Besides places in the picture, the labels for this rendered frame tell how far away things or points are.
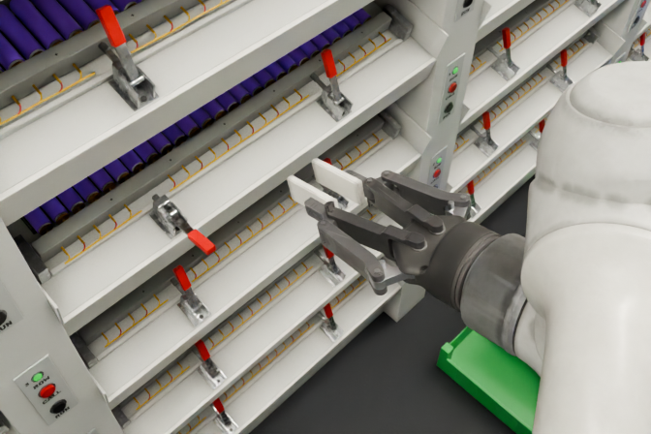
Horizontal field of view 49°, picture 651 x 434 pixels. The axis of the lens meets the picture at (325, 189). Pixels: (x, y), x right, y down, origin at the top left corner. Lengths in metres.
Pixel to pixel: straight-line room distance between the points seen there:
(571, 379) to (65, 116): 0.49
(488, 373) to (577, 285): 1.21
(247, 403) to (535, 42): 0.85
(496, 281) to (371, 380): 1.01
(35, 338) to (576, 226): 0.57
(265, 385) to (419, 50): 0.69
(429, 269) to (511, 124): 0.95
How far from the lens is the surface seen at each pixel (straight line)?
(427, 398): 1.56
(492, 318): 0.58
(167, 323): 1.00
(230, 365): 1.19
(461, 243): 0.61
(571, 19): 1.50
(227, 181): 0.87
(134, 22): 0.72
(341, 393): 1.55
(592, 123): 0.40
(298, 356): 1.41
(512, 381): 1.61
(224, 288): 1.02
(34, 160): 0.67
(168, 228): 0.83
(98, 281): 0.82
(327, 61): 0.90
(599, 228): 0.40
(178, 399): 1.17
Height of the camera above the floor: 1.42
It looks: 50 degrees down
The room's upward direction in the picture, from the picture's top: straight up
